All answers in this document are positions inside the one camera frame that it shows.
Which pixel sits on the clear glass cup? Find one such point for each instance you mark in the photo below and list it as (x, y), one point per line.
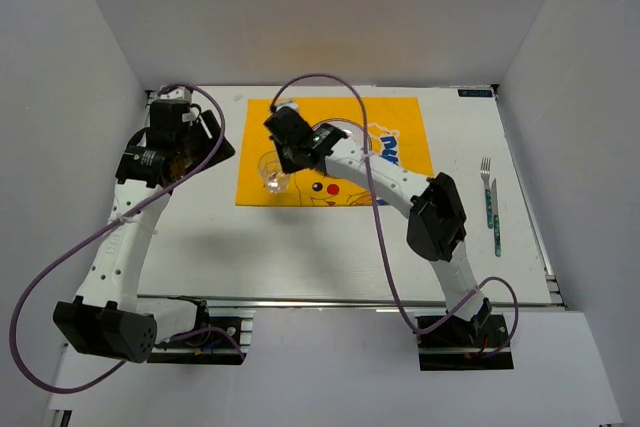
(271, 171)

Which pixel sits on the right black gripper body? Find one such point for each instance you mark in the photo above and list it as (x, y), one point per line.
(287, 155)

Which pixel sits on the white patterned plate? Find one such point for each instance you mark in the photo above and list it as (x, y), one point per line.
(353, 130)

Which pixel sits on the yellow pikachu cloth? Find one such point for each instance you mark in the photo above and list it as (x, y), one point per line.
(396, 129)

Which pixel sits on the fork with blue handle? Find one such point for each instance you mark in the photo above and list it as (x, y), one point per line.
(485, 176)

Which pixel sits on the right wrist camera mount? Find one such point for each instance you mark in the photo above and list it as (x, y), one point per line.
(287, 103)

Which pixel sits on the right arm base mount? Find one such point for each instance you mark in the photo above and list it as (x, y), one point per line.
(449, 348)

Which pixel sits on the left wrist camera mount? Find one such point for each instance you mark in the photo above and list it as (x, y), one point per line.
(179, 93)

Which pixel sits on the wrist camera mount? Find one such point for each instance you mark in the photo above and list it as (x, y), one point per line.
(179, 93)
(287, 103)

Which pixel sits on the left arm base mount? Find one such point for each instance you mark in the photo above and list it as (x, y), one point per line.
(223, 339)

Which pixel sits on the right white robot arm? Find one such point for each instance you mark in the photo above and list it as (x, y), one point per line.
(432, 206)

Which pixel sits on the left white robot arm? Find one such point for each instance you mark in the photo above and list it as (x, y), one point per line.
(106, 317)

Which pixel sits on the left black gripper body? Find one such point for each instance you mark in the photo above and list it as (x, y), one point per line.
(190, 146)

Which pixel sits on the right black corner label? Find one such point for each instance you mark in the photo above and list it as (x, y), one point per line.
(475, 93)

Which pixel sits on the knife with blue handle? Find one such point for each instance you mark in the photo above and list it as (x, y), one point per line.
(496, 219)

